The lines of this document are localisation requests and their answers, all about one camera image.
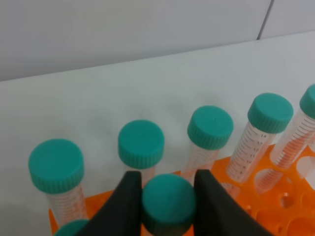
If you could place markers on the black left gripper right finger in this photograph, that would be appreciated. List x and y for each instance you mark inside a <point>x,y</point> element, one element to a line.
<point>217,214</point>

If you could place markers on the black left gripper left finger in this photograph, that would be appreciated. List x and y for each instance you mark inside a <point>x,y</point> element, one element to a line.
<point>121,214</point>

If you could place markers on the green capped test tube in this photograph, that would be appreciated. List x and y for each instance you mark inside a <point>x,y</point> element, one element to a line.
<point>168,206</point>

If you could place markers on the second row left tube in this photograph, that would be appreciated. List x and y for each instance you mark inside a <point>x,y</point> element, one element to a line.
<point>71,228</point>

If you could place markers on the orange test tube rack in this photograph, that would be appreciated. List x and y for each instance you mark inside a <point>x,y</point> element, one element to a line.
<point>286,210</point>

